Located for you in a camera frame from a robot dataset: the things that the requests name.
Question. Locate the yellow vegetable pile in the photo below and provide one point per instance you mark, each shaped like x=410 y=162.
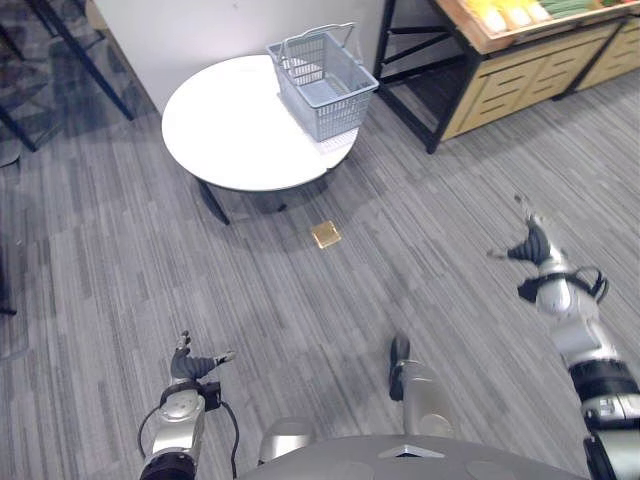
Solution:
x=500 y=4

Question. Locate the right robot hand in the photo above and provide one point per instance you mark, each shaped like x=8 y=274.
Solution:
x=533 y=242

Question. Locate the round white table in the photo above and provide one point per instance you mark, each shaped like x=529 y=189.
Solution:
x=252 y=127

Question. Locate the silver robot leg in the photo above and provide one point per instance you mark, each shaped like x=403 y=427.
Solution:
x=285 y=440
x=417 y=385

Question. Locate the green vegetable bundle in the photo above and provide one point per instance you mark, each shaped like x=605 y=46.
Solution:
x=565 y=7

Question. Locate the left silver robot leg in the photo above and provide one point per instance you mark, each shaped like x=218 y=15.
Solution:
x=285 y=440

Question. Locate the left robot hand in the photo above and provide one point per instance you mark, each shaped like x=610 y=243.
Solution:
x=186 y=364

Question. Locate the black metal frame rack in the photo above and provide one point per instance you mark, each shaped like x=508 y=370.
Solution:
x=52 y=65

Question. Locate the brass floor socket plate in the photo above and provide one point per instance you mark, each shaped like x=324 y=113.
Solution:
x=326 y=233

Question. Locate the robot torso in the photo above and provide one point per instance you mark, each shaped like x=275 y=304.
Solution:
x=410 y=457

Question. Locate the pale round vegetable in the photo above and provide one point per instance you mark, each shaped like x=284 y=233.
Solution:
x=494 y=19
x=518 y=16
x=538 y=10

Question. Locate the wooden produce display stand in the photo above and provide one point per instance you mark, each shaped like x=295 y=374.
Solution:
x=542 y=60

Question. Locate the right silver robot leg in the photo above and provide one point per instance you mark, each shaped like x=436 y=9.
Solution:
x=417 y=385

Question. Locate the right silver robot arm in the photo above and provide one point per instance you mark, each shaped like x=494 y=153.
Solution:
x=582 y=350

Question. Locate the black metal shelf frame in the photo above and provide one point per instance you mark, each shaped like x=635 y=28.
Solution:
x=425 y=70

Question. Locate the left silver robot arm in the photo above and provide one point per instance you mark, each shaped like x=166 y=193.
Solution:
x=175 y=422

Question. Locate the grey plastic shopping basket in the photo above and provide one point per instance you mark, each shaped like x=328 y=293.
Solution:
x=323 y=85

